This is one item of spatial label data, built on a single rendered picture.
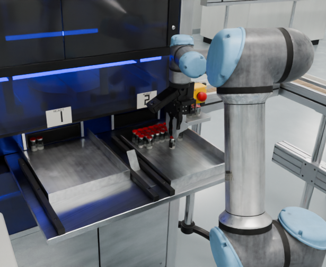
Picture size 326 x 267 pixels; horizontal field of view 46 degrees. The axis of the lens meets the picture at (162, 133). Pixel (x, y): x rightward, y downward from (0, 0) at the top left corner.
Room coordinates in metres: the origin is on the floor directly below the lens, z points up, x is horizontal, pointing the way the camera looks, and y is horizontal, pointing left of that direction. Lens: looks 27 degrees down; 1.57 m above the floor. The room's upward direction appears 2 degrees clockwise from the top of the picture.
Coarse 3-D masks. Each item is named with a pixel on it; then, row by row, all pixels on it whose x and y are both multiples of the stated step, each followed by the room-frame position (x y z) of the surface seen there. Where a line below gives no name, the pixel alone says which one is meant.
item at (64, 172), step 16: (64, 144) 1.23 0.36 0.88; (80, 144) 1.23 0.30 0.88; (96, 144) 1.23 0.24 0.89; (32, 160) 1.11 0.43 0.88; (48, 160) 1.11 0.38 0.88; (64, 160) 1.12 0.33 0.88; (80, 160) 1.12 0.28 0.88; (96, 160) 1.13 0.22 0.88; (112, 160) 1.12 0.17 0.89; (48, 176) 1.01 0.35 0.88; (64, 176) 1.02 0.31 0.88; (80, 176) 1.02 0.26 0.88; (96, 176) 1.03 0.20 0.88; (112, 176) 0.99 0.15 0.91; (128, 176) 1.02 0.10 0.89; (48, 192) 0.89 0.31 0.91; (64, 192) 0.90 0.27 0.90; (80, 192) 0.93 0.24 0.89
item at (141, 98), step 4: (148, 92) 1.36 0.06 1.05; (152, 92) 1.37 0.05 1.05; (156, 92) 1.38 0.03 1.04; (140, 96) 1.34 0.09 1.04; (144, 96) 1.35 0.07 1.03; (152, 96) 1.37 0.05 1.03; (140, 100) 1.34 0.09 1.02; (144, 100) 1.35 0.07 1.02; (148, 100) 1.36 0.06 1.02; (140, 104) 1.34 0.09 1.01; (140, 108) 1.34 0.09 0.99
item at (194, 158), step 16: (128, 144) 1.20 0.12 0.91; (160, 144) 1.26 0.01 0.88; (176, 144) 1.26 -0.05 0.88; (192, 144) 1.27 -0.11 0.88; (208, 144) 1.23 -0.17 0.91; (144, 160) 1.11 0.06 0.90; (160, 160) 1.14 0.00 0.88; (176, 160) 1.15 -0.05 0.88; (192, 160) 1.15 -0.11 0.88; (208, 160) 1.16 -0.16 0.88; (224, 160) 1.15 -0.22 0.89; (176, 176) 1.05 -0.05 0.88; (192, 176) 1.02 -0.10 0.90; (208, 176) 1.05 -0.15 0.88
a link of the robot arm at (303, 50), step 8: (288, 32) 0.78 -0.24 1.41; (296, 32) 0.79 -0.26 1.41; (296, 40) 0.77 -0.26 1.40; (304, 40) 0.78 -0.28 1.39; (296, 48) 0.76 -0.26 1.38; (304, 48) 0.76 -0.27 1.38; (312, 48) 0.79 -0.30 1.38; (296, 56) 0.75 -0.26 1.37; (304, 56) 0.76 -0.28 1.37; (312, 56) 0.78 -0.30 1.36; (296, 64) 0.75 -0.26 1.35; (304, 64) 0.76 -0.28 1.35; (296, 72) 0.76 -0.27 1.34; (304, 72) 0.77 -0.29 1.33; (288, 80) 0.77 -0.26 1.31
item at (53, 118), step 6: (66, 108) 1.18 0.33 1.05; (48, 114) 1.15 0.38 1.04; (54, 114) 1.16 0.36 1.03; (66, 114) 1.18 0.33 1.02; (48, 120) 1.14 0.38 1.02; (54, 120) 1.16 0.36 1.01; (60, 120) 1.17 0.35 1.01; (66, 120) 1.18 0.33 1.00; (48, 126) 1.14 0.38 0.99; (54, 126) 1.15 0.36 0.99
